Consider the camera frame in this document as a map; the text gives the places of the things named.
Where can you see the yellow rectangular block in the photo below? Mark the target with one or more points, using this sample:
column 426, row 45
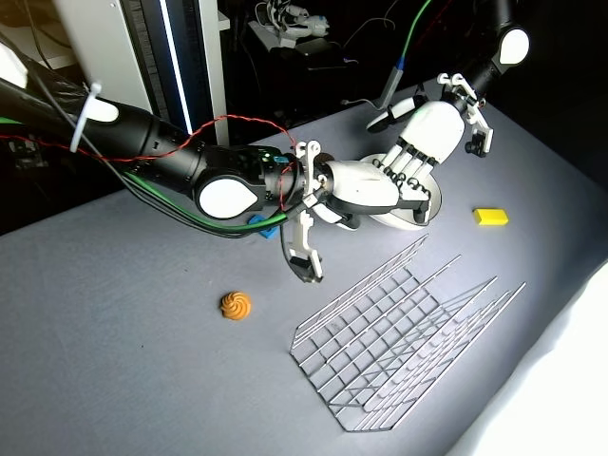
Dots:
column 491, row 217

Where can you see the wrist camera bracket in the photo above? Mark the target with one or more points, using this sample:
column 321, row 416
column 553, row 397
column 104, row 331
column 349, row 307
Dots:
column 480, row 142
column 299, row 237

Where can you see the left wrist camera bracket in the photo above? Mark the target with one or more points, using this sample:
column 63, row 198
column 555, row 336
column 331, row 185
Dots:
column 480, row 142

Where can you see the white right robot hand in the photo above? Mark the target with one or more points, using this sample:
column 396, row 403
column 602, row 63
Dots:
column 366, row 185

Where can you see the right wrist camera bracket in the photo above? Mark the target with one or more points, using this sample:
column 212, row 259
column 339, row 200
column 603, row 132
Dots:
column 299, row 237

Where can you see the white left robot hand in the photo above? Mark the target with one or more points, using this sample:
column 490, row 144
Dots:
column 434, row 128

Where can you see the blue block with two holes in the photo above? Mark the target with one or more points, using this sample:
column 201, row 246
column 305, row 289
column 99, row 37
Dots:
column 271, row 233

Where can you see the orange swirl cookie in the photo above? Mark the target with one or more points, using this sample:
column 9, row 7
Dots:
column 235, row 306

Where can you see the black box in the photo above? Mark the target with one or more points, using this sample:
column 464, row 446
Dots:
column 313, row 52

